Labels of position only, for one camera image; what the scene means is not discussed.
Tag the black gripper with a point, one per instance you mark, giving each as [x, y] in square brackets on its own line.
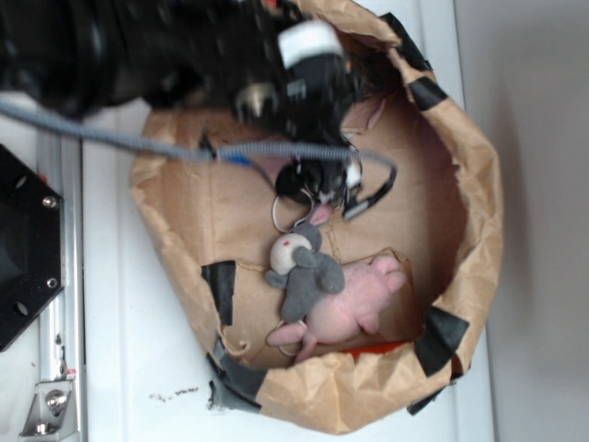
[278, 68]

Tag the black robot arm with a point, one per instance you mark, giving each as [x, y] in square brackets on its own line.
[78, 57]

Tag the grey plush bunny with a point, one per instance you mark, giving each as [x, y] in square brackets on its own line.
[301, 269]

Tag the brown paper bag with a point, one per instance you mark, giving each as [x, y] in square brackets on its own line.
[212, 229]

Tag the pink plush toy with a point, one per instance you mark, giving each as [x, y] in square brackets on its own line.
[369, 290]

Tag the orange red object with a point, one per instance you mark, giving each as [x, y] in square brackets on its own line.
[374, 349]

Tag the aluminium frame rail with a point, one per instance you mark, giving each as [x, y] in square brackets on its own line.
[61, 324]

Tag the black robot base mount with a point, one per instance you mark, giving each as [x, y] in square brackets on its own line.
[31, 247]

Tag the silver corner bracket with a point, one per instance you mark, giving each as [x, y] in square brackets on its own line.
[52, 413]

